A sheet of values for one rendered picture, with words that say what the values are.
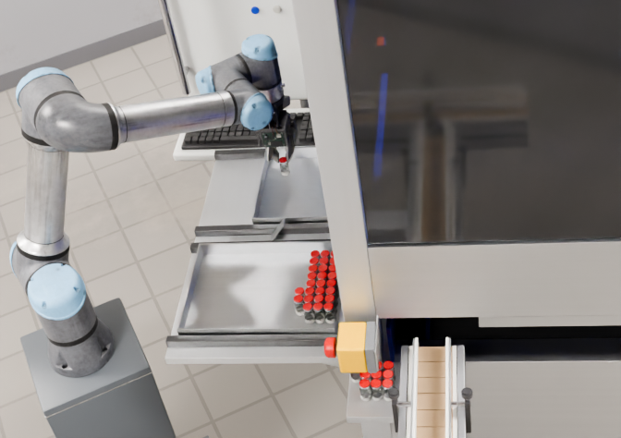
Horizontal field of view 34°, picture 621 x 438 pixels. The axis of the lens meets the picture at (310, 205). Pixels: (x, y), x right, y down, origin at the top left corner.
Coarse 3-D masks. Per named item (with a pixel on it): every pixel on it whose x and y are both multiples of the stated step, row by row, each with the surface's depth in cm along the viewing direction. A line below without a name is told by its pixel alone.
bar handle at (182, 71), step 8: (160, 0) 269; (160, 8) 271; (168, 8) 271; (168, 16) 272; (168, 24) 274; (168, 32) 276; (168, 40) 278; (176, 40) 278; (176, 48) 279; (176, 56) 281; (176, 64) 282; (184, 72) 285; (184, 80) 286; (184, 88) 288
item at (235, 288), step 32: (224, 256) 239; (256, 256) 237; (288, 256) 236; (192, 288) 231; (224, 288) 231; (256, 288) 230; (288, 288) 228; (192, 320) 225; (224, 320) 224; (256, 320) 223; (288, 320) 221
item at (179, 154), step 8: (288, 112) 290; (296, 112) 289; (304, 112) 289; (184, 136) 288; (176, 152) 283; (184, 152) 282; (192, 152) 282; (200, 152) 282; (208, 152) 281; (176, 160) 284; (184, 160) 284; (192, 160) 283; (200, 160) 283; (208, 160) 283
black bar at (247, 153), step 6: (222, 150) 266; (228, 150) 265; (234, 150) 265; (240, 150) 265; (246, 150) 264; (252, 150) 264; (258, 150) 264; (264, 150) 263; (216, 156) 265; (222, 156) 265; (228, 156) 265; (234, 156) 264; (240, 156) 264; (246, 156) 264; (252, 156) 264; (258, 156) 264
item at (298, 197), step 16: (272, 160) 263; (304, 160) 261; (272, 176) 258; (288, 176) 257; (304, 176) 256; (320, 176) 255; (272, 192) 253; (288, 192) 252; (304, 192) 252; (320, 192) 251; (256, 208) 246; (272, 208) 249; (288, 208) 248; (304, 208) 247; (320, 208) 247; (256, 224) 243
